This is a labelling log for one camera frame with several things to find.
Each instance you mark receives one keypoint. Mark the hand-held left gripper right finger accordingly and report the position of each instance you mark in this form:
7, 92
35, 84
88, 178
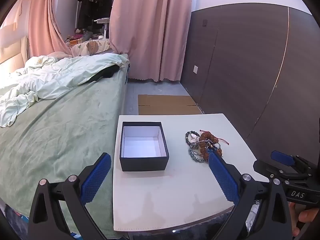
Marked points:
222, 177

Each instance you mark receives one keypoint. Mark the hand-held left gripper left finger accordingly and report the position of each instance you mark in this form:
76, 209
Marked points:
96, 180

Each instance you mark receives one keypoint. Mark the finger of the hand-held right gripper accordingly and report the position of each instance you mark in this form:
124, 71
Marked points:
265, 168
281, 158

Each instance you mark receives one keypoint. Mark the black jewelry box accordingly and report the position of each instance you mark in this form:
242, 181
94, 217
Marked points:
142, 165

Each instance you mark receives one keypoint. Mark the person's right hand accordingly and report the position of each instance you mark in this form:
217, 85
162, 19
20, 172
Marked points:
307, 217

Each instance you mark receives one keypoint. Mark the bed with green sheet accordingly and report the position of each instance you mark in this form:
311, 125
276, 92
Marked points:
62, 135

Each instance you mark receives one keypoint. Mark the flat cardboard sheet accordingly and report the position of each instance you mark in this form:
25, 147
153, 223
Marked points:
162, 103

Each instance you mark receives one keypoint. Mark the black garment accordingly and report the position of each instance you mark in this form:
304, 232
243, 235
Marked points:
110, 71

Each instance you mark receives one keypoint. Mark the light green duvet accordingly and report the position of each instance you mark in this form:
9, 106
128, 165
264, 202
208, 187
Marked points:
50, 80

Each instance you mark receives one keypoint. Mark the printed cream pillow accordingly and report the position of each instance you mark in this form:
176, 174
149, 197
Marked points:
92, 46

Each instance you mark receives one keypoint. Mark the pile of plush toys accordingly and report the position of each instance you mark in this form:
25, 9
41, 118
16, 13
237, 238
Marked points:
77, 37

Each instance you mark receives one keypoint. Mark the beige padded headboard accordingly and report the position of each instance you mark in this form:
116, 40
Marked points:
12, 55

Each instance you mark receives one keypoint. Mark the pink wide curtain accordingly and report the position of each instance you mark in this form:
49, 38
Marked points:
150, 30

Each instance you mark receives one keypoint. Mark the pink gathered curtain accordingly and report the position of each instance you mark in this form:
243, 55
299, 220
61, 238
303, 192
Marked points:
42, 17

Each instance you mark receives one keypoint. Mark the dark wall switch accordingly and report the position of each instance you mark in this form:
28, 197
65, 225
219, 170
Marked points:
204, 22

